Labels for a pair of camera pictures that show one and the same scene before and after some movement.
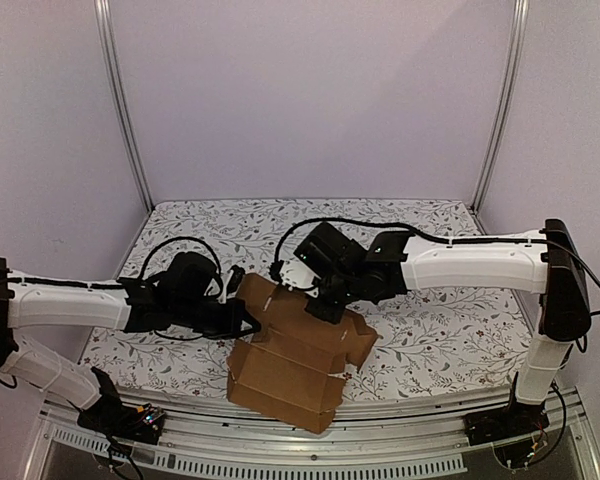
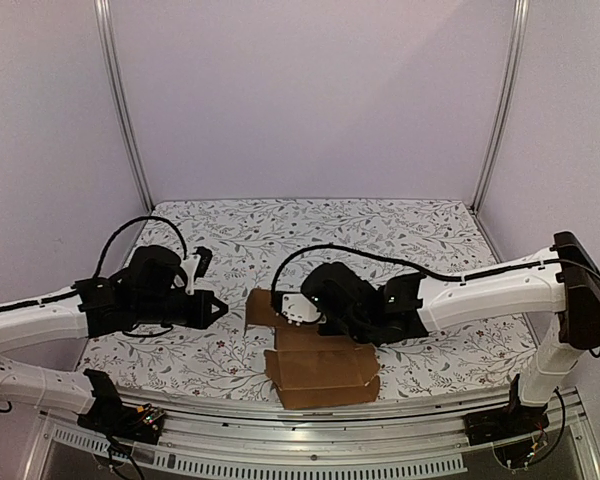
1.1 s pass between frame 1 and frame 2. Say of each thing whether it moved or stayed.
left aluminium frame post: stayed
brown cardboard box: moved
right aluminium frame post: stayed
